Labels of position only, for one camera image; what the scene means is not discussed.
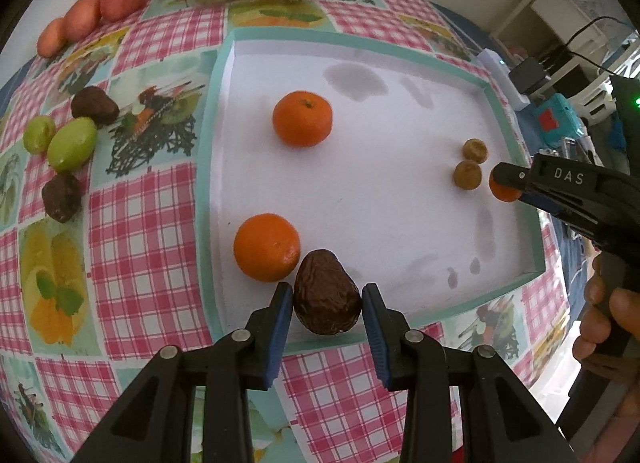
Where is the small orange tangerine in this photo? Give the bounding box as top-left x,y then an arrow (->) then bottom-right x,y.
233,212 -> 300,283
488,171 -> 522,203

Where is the left red apple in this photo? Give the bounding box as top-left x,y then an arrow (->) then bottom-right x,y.
36,18 -> 67,59

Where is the small brown longan fruit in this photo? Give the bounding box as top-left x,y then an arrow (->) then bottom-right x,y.
452,160 -> 482,191

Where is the white shelf unit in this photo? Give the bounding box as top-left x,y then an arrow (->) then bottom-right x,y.
490,0 -> 639,125

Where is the oval green fruit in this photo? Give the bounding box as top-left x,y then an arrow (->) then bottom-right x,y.
47,117 -> 98,174

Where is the dark brown avocado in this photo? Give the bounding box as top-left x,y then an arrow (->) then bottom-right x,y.
293,249 -> 362,336
41,171 -> 82,223
70,86 -> 119,127

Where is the black power adapter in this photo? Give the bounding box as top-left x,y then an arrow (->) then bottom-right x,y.
509,56 -> 551,96

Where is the middle red apple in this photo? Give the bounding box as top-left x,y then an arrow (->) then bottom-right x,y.
63,0 -> 101,42

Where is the white tray teal rim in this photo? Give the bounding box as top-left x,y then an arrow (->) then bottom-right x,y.
195,27 -> 546,337

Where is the black power cable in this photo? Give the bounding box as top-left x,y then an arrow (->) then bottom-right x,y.
544,15 -> 634,76

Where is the white power strip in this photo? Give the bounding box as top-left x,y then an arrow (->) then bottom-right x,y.
476,48 -> 530,112

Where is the checkered fruit-print tablecloth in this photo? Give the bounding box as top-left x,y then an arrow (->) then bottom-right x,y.
1,0 -> 570,462

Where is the person's right hand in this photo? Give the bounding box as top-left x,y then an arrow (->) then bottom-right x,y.
572,269 -> 640,421

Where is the large orange tangerine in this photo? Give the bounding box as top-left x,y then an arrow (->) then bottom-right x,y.
272,91 -> 333,148

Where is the small round green fruit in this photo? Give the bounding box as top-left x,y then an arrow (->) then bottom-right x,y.
23,115 -> 56,155

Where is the dented brown longan fruit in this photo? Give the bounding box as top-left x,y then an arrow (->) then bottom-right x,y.
462,138 -> 489,164

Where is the teal box red label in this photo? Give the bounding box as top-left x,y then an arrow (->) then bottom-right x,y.
533,93 -> 586,148

